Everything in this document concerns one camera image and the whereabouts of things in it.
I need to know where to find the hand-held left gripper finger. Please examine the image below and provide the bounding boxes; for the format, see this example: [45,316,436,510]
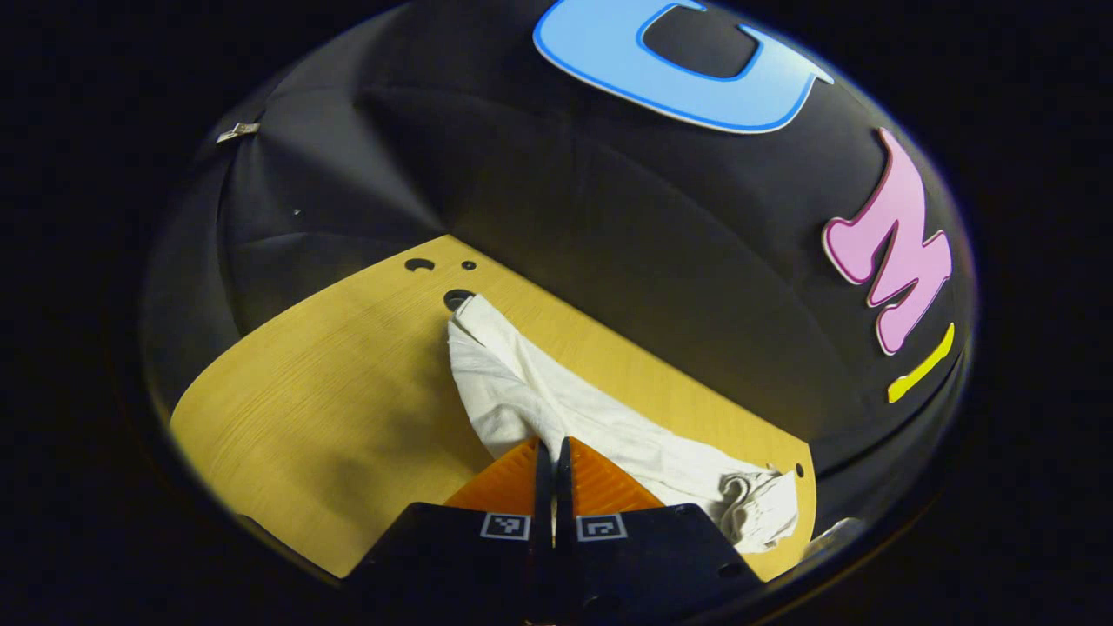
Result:
[554,436,766,626]
[343,437,555,626]

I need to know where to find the black backdrop cloth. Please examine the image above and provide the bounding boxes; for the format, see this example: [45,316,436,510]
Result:
[143,0,976,575]

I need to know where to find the white jeans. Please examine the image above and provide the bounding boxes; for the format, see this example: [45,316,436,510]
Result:
[446,294,801,555]

